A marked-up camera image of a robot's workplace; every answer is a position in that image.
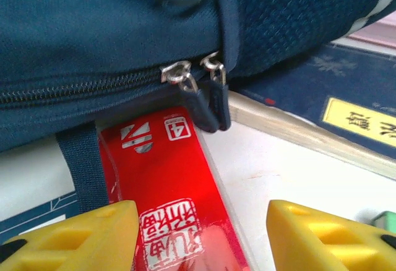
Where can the navy book with white lines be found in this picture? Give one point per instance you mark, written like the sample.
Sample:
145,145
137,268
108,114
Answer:
46,213

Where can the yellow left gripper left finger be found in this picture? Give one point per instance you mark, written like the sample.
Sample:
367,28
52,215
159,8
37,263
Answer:
62,243

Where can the red snack packet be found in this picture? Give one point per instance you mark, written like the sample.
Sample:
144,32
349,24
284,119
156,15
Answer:
173,166

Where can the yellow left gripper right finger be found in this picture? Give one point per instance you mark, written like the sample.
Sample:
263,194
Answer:
325,240

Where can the navy book with yellow label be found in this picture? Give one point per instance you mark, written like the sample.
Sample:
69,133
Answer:
294,82

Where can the navy blue student backpack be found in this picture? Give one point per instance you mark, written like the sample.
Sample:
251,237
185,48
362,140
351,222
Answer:
123,29

